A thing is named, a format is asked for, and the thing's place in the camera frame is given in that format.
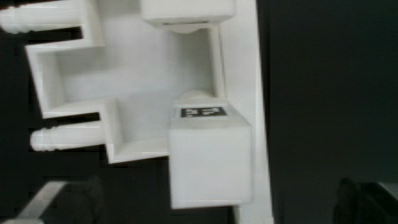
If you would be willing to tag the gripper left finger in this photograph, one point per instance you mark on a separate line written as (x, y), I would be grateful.
(67, 203)

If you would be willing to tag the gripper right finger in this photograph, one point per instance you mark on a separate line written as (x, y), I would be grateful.
(366, 204)

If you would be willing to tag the white chair seat part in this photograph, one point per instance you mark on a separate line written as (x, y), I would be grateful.
(115, 73)

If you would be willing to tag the white chair leg with tag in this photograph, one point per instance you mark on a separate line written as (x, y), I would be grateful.
(186, 15)

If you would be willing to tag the white U-shaped fence frame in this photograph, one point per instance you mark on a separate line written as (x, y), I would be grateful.
(243, 88)

